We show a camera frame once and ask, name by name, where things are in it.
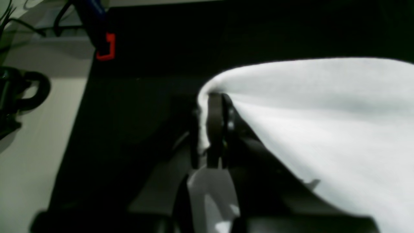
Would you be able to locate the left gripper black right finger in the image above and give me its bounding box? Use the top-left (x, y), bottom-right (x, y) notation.
top-left (222, 94), bottom-right (291, 180)

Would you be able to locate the red black clamp left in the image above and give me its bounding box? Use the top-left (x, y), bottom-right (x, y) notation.
top-left (72, 0), bottom-right (116, 61)

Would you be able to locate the black coiled cable bundle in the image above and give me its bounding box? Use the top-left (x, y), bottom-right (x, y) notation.
top-left (0, 66), bottom-right (51, 139)

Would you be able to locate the black table cloth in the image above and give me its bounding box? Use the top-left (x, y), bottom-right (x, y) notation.
top-left (31, 0), bottom-right (413, 233)

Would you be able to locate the white printed t-shirt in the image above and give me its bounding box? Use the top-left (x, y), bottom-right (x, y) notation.
top-left (198, 58), bottom-right (414, 233)

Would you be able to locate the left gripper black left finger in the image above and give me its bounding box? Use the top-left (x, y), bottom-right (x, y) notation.
top-left (191, 93), bottom-right (223, 169)

